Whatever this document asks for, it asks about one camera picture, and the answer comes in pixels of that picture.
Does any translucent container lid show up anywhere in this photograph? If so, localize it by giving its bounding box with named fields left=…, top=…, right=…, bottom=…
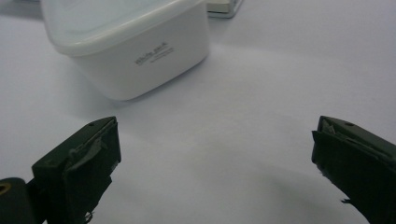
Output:
left=39, top=0, right=206, bottom=58

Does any grey object at top edge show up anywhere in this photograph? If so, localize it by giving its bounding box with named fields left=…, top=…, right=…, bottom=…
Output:
left=205, top=0, right=245, bottom=19

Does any white container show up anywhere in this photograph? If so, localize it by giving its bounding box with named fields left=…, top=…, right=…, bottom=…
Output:
left=40, top=0, right=211, bottom=102

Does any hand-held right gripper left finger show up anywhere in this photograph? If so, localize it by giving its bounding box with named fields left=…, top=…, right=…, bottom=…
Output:
left=31, top=116, right=122, bottom=224

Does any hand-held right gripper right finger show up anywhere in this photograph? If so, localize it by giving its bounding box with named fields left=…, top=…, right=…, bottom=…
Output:
left=311, top=115, right=396, bottom=224

